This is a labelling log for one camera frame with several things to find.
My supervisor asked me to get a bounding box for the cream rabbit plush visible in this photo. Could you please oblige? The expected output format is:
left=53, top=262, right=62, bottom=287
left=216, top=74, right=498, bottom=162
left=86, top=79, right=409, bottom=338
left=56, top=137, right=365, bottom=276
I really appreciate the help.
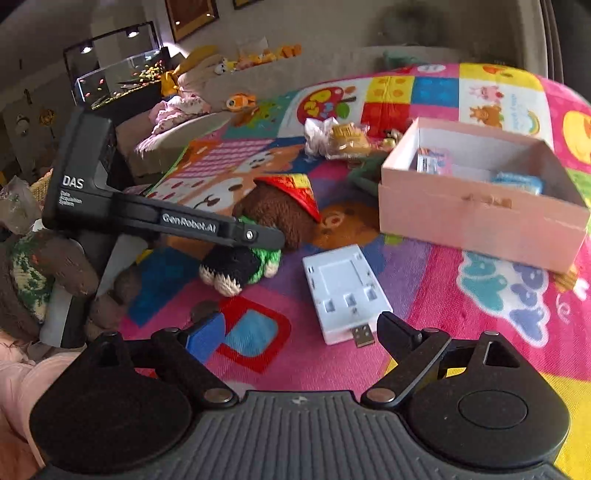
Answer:
left=161, top=60, right=227, bottom=100

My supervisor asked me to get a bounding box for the grey fluffy round plush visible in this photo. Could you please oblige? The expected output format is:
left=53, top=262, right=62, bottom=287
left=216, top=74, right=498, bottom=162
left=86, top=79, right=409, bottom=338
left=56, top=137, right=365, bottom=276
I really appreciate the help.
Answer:
left=382, top=4, right=445, bottom=52

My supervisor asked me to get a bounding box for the brown knitted plush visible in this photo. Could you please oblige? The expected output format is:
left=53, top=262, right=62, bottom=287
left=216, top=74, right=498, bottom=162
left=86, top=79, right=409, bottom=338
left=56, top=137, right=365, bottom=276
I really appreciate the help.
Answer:
left=0, top=226, right=153, bottom=342

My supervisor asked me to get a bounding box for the clear plastic bag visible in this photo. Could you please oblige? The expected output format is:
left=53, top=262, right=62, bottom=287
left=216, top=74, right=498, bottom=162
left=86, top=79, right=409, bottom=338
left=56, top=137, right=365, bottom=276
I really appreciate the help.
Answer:
left=0, top=175, right=43, bottom=234

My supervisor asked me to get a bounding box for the yellow plush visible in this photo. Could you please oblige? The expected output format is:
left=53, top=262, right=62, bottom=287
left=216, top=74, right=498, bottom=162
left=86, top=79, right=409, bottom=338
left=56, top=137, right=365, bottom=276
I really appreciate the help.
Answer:
left=178, top=45, right=223, bottom=77

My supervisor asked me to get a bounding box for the black green knitted toy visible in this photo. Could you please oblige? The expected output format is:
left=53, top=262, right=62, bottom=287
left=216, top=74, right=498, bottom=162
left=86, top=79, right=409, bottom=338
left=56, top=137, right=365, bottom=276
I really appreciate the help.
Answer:
left=198, top=244, right=282, bottom=296

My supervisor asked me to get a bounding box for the teal cloth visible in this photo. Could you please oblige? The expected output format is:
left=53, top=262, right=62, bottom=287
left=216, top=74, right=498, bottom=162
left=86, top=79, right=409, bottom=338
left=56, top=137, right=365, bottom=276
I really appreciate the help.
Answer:
left=383, top=50, right=422, bottom=71

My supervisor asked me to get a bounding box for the pink fluffy cloth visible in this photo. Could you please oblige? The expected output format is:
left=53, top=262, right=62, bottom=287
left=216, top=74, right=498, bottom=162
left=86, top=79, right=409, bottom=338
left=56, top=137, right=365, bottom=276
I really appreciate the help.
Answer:
left=150, top=95, right=212, bottom=134

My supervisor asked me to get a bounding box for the pink white small packet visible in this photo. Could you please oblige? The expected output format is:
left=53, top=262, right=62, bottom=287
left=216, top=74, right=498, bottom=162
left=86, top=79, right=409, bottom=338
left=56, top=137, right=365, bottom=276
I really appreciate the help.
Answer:
left=416, top=148, right=453, bottom=175

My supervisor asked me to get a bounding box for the row of orange yellow plushes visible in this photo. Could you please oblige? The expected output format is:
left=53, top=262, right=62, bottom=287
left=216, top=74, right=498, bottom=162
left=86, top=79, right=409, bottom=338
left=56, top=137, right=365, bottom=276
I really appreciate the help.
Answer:
left=235, top=44, right=304, bottom=70

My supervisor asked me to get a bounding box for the packaged yellow bun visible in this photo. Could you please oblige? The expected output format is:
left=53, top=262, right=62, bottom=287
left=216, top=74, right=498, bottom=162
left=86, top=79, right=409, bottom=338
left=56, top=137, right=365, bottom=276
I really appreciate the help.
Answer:
left=304, top=117, right=372, bottom=160

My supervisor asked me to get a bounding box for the blue packet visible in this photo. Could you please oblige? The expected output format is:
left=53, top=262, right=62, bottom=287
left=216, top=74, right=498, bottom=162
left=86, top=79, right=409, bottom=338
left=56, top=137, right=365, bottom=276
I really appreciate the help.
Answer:
left=490, top=172, right=544, bottom=195

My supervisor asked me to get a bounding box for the grey sofa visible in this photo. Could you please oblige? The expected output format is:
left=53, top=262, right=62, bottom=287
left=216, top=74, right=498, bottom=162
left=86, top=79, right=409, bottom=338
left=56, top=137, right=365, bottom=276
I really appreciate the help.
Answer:
left=115, top=0, right=555, bottom=185

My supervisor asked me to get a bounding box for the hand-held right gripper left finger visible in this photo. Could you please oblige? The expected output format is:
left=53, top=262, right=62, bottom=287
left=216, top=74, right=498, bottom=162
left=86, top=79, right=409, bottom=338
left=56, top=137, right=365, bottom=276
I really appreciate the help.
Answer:
left=88, top=311, right=238, bottom=409

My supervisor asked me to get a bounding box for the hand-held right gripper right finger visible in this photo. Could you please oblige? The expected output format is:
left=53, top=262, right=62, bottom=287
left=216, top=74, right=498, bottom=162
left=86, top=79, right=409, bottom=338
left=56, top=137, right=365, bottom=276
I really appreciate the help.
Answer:
left=361, top=311, right=522, bottom=408

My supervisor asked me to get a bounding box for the orange fish toy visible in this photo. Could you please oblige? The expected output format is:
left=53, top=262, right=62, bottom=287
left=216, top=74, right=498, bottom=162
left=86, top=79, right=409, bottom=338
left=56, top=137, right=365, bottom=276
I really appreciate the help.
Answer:
left=225, top=92, right=257, bottom=114

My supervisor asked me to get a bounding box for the colourful cartoon play mat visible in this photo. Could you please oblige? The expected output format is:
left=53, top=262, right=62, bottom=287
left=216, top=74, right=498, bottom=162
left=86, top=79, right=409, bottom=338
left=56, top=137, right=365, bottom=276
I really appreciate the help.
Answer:
left=117, top=62, right=591, bottom=480

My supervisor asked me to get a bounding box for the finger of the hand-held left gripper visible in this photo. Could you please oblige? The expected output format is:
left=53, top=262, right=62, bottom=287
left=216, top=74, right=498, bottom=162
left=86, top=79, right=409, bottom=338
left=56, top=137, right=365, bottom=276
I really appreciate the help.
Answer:
left=231, top=217, right=286, bottom=251

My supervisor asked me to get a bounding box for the brown plush with red hat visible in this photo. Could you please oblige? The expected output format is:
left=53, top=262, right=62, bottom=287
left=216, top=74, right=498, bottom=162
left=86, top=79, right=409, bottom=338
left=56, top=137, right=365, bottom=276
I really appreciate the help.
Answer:
left=238, top=173, right=321, bottom=252

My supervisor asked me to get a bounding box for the dark green toy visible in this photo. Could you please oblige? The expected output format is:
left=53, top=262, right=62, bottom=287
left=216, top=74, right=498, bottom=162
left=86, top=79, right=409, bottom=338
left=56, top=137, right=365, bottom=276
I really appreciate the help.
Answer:
left=348, top=154, right=386, bottom=195

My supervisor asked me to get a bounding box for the person's pink clothing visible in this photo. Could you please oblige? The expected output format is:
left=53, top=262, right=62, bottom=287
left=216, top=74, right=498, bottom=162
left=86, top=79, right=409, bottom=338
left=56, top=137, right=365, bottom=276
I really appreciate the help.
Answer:
left=0, top=339, right=70, bottom=468

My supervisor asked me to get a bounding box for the glass aquarium tank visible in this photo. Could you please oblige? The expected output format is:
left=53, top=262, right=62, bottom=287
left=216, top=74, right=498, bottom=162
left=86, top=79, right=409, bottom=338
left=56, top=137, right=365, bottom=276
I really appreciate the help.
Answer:
left=64, top=21, right=175, bottom=110

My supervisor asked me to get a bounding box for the pink cardboard box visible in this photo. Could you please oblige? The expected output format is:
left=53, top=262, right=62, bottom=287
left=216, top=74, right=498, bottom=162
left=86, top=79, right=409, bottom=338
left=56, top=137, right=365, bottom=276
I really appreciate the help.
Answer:
left=378, top=117, right=591, bottom=273

